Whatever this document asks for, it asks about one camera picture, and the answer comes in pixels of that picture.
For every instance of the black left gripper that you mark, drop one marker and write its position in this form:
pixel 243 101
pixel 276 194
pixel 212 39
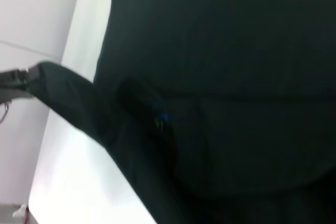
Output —
pixel 14 83

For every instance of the black shirt with FREE print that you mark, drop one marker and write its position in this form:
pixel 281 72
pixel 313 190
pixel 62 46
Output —
pixel 210 77

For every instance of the small white plastic object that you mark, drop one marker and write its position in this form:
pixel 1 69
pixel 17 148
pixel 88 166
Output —
pixel 19 211

